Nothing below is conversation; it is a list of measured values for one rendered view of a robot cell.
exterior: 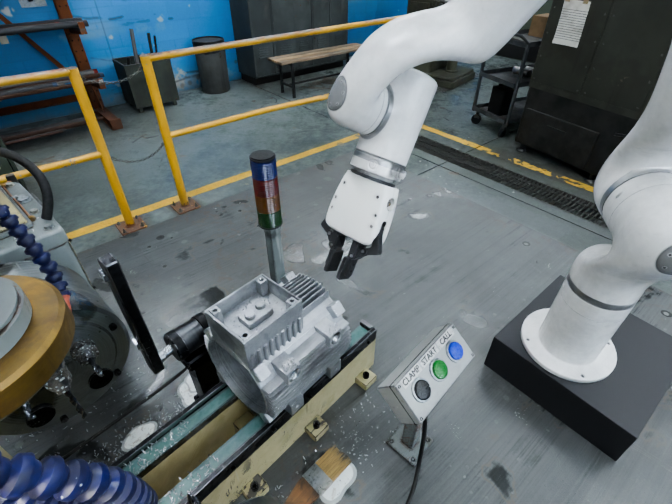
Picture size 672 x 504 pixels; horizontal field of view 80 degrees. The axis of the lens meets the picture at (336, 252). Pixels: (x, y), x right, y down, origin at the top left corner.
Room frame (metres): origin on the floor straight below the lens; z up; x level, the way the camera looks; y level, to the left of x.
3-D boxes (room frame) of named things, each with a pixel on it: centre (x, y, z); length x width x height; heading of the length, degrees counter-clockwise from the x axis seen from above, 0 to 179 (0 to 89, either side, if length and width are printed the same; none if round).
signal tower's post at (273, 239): (0.86, 0.17, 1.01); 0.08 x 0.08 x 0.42; 47
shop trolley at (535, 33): (4.21, -1.87, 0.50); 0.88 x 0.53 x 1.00; 113
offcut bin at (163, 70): (4.84, 2.16, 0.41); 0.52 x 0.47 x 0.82; 130
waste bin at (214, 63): (5.44, 1.56, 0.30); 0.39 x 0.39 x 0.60
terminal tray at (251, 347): (0.45, 0.13, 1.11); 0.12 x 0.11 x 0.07; 139
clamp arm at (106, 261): (0.44, 0.33, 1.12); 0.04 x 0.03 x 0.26; 137
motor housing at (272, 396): (0.48, 0.11, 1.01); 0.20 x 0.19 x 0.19; 139
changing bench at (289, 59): (5.58, 0.18, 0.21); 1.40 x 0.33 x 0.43; 128
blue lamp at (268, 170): (0.86, 0.17, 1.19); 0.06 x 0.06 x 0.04
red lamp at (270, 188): (0.86, 0.17, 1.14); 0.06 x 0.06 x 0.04
